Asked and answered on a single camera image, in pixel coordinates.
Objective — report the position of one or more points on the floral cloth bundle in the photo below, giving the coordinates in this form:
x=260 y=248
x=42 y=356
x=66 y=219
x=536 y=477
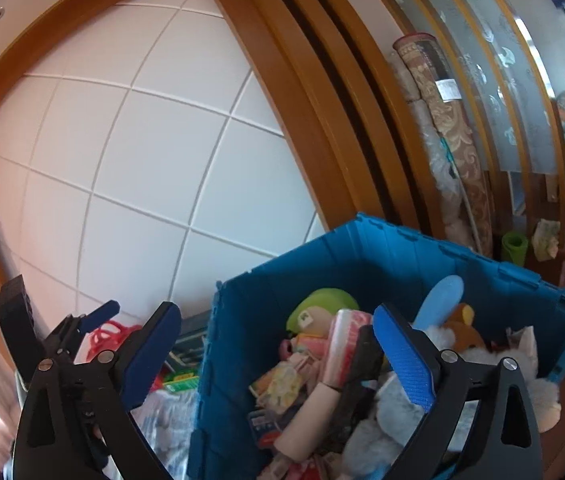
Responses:
x=546 y=240

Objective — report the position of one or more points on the pale rolled carpet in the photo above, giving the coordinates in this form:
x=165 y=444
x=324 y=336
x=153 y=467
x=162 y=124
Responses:
x=440 y=180

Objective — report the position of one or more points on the wooden frosted glass screen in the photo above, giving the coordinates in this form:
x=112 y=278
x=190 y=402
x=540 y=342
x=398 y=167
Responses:
x=512 y=85

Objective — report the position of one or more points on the blue medicine box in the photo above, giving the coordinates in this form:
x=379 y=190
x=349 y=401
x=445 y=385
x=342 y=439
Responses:
x=265 y=427

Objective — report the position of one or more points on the red bear-face case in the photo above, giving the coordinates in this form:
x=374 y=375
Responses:
x=107 y=335

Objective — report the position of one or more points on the pink tissue pack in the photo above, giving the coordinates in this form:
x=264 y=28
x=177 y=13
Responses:
x=345 y=340

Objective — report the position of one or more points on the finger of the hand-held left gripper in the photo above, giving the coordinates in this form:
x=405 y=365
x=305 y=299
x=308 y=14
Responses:
x=105 y=310
x=62 y=340

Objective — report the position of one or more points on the black textured object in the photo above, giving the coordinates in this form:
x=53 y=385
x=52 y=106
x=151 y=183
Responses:
x=367 y=360

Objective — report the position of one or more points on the green rolled mat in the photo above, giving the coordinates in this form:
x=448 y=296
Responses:
x=514 y=247

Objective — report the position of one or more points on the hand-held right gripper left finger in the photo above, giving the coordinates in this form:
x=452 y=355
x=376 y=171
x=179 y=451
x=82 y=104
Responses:
x=150 y=355

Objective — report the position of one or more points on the dark gift bag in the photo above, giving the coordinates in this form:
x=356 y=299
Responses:
x=192 y=330

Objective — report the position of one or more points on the wood framed padded headboard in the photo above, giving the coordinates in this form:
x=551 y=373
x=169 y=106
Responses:
x=137 y=135

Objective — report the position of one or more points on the blue plastic storage crate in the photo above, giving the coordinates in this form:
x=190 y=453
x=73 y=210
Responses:
x=402 y=270

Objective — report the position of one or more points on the patterned rolled carpet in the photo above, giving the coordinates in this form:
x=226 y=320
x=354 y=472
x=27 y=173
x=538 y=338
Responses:
x=457 y=125

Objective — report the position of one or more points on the small green box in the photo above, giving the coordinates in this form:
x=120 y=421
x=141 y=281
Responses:
x=182 y=381

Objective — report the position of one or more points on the green plush toy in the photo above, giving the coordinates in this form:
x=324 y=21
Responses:
x=327 y=300

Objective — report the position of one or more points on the brown teddy bear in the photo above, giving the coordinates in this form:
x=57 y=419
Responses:
x=462 y=330

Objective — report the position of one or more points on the cardboard roll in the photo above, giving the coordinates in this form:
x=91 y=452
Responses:
x=307 y=425

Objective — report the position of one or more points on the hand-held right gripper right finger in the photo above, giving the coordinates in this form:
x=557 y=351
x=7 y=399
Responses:
x=405 y=355

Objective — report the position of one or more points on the pastel cartoon packet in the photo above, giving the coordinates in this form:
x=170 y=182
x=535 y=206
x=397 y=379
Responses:
x=280 y=382

